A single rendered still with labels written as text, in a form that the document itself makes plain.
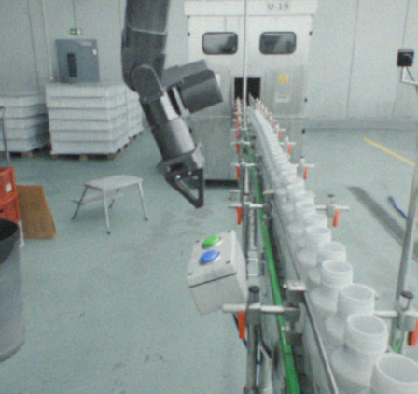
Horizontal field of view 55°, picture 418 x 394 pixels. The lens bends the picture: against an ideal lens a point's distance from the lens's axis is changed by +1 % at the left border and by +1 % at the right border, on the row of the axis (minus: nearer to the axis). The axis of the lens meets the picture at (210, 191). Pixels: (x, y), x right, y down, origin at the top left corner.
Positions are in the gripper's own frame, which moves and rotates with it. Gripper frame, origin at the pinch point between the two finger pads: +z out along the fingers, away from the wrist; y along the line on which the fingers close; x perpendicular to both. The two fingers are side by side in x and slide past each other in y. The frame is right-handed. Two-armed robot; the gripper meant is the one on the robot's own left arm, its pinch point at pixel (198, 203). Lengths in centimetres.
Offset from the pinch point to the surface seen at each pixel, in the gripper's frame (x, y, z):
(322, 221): -18.5, -1.9, 9.2
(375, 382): -15.7, -36.4, 9.0
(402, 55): -62, 71, -4
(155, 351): 73, 109, 100
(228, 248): -2.6, -4.4, 7.8
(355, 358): -15.1, -31.6, 10.5
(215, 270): -0.7, -10.2, 8.0
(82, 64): 338, 956, -154
